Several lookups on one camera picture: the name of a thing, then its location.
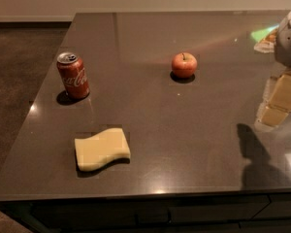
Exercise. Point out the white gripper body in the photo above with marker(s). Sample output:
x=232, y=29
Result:
x=289, y=41

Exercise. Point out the red apple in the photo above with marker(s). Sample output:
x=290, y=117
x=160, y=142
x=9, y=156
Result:
x=184, y=65

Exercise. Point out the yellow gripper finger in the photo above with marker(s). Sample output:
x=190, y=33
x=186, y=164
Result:
x=276, y=105

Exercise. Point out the yellow sponge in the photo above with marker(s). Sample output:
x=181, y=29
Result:
x=96, y=152

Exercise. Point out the dark cabinet drawers under counter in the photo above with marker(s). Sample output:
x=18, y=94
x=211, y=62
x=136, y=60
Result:
x=252, y=213

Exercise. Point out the red Coca-Cola can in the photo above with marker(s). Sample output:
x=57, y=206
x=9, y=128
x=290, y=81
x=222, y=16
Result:
x=72, y=72

